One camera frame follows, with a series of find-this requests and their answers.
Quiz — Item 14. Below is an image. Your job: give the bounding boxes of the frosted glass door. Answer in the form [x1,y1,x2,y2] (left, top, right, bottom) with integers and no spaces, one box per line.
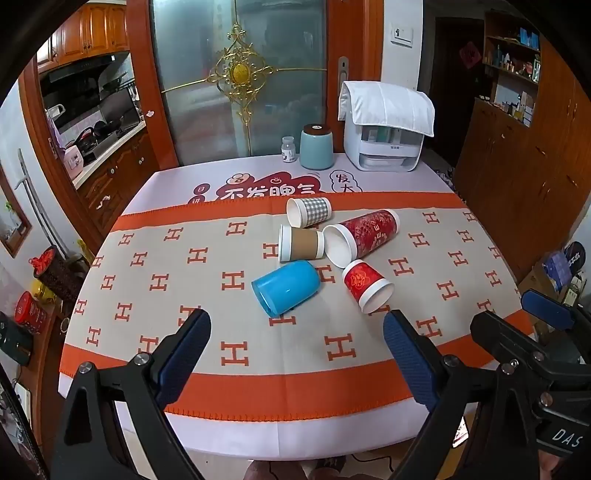
[149,0,329,168]

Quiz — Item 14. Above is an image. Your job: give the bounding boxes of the white wall switch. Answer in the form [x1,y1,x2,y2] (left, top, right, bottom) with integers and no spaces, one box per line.
[390,21,414,47]

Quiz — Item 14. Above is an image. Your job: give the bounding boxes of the orange beige printed blanket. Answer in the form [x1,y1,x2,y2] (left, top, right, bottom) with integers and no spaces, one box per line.
[59,192,539,423]

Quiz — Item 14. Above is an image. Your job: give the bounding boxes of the person's leg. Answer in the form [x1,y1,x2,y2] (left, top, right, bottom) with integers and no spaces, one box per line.
[308,456,347,480]

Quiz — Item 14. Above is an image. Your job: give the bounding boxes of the small red paper cup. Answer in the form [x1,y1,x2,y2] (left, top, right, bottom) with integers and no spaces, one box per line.
[342,259,395,315]

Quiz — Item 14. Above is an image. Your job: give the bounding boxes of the cardboard box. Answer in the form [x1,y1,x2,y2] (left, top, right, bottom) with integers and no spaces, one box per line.
[516,262,561,303]

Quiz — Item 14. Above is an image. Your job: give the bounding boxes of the brown sleeve paper cup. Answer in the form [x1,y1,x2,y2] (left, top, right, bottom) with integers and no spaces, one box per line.
[278,224,326,263]

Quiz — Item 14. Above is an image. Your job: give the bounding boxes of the tall red patterned paper cup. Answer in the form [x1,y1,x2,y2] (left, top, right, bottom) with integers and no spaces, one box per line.
[322,209,400,269]

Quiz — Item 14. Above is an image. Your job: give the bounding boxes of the white countertop appliance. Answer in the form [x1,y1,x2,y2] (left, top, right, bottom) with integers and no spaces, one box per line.
[342,121,424,173]

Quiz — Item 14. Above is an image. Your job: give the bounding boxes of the blue plastic cup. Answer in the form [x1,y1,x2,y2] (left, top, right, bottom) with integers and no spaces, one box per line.
[251,260,321,317]

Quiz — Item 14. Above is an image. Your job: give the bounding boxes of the blue box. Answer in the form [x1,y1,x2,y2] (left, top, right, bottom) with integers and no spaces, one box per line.
[542,250,574,292]

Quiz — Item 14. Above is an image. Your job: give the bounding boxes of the pink kitchen appliance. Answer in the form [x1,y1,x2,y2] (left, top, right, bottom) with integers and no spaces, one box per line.
[62,144,86,172]

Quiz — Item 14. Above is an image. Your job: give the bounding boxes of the white quilted cover cloth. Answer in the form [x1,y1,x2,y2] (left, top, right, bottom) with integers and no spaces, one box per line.
[338,80,436,138]

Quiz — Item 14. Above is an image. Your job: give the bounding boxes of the dark basket with red bow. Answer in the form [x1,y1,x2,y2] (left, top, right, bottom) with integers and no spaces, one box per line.
[30,246,83,302]

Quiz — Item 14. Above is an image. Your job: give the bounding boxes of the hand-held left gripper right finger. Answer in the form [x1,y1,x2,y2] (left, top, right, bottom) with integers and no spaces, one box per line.
[383,309,544,480]

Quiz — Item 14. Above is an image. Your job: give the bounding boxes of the white metal rod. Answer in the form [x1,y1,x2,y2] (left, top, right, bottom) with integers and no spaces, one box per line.
[15,148,68,261]

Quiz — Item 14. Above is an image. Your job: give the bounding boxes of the white printed tablecloth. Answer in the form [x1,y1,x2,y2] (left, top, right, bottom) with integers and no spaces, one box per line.
[59,152,481,460]

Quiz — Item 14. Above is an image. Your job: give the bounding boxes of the red round tin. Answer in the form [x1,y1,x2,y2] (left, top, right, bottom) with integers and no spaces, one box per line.
[15,291,48,334]

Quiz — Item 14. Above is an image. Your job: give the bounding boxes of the wooden kitchen wall cabinets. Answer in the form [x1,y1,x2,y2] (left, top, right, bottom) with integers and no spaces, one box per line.
[36,0,131,73]

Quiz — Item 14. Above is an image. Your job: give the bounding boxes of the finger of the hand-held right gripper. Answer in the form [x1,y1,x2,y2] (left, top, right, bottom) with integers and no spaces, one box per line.
[521,289,591,330]
[470,311,591,393]

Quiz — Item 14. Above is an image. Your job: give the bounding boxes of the wooden shelf cabinet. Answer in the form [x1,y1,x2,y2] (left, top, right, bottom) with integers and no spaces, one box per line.
[454,9,591,289]

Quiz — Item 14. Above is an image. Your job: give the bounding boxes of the grey checked paper cup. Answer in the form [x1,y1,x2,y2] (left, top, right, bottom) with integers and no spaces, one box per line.
[286,197,332,229]

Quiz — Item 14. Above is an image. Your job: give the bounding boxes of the black range hood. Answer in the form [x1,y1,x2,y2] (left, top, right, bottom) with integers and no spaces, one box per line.
[39,52,134,85]

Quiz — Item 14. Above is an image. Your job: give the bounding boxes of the red door decoration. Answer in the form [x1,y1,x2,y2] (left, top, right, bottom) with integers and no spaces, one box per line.
[461,41,482,71]

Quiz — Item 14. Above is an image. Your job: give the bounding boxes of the framed wall picture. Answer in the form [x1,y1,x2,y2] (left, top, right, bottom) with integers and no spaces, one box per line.
[0,168,34,258]

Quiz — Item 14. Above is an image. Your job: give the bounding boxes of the metal door handle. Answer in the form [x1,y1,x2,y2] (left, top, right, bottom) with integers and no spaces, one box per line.
[338,56,351,100]

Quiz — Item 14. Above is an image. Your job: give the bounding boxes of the teal ceramic canister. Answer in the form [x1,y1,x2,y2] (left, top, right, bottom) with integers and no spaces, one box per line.
[300,124,335,171]

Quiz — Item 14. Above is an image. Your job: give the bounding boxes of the wooden kitchen base cabinets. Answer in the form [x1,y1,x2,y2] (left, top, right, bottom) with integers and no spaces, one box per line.
[73,131,160,243]

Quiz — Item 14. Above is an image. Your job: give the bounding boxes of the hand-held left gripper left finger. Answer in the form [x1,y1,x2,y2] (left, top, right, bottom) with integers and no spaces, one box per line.
[50,309,212,480]

